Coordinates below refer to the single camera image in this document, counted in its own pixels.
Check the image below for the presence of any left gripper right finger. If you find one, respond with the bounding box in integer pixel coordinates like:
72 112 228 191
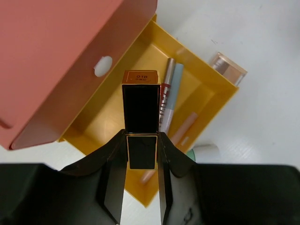
157 133 300 225

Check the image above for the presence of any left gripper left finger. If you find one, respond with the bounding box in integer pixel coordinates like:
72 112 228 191
0 130 128 225

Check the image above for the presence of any pink concealer stick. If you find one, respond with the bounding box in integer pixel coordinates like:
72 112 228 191
140 112 198 184

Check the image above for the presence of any black gold lipstick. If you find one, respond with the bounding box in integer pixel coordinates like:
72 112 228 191
122 70 161 170

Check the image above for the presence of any light blue eyeliner pencil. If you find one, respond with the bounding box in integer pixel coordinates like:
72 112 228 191
165 63 184 134

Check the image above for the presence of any red lip gloss tube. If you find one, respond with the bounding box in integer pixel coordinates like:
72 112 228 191
159 58 176 133

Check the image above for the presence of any three-drawer organizer box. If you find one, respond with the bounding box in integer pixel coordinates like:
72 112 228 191
0 0 157 150

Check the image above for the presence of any green cream tube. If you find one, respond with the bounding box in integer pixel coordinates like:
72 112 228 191
186 144 221 163

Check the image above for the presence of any eyeshadow palette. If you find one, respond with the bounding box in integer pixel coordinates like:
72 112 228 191
209 52 248 86

